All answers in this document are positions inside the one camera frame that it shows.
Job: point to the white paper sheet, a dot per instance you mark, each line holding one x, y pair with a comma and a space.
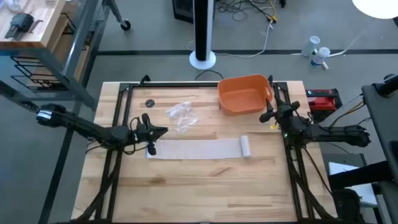
340, 169

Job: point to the wooden workbench top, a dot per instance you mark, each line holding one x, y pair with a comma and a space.
46, 21

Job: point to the dark grey side table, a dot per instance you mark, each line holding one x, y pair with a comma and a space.
385, 124

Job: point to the red black tool case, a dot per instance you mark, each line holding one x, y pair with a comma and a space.
323, 102

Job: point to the black bag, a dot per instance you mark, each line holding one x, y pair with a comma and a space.
348, 205

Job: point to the white round tabletop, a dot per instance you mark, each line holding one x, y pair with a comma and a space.
376, 7

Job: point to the black caster wheel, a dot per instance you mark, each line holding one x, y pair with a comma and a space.
125, 25

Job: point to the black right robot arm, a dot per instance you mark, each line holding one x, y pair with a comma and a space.
335, 133

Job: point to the small black round cap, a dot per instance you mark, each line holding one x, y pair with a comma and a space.
150, 103

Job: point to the white canister with blue label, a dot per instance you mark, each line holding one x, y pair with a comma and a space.
319, 56

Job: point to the orange plastic basket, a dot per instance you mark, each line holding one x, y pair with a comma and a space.
242, 99

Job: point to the black white tower fan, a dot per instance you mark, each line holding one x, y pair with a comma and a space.
202, 31

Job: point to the clear plastic bag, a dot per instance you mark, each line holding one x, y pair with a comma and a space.
183, 116

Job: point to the grey steel bench frame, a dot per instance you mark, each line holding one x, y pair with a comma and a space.
81, 31

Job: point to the white elastic bandage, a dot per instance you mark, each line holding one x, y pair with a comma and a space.
199, 148

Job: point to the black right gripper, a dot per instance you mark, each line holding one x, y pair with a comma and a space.
284, 112

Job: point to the black tool set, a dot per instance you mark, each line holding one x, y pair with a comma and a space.
20, 23

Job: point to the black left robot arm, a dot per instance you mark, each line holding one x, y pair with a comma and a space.
87, 127

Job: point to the plain white canister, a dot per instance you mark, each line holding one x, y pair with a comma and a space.
311, 46

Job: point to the black aluminium table frame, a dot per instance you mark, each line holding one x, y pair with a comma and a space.
174, 84

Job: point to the black box on floor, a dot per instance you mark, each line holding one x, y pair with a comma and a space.
182, 11

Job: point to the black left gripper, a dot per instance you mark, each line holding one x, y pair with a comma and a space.
144, 133

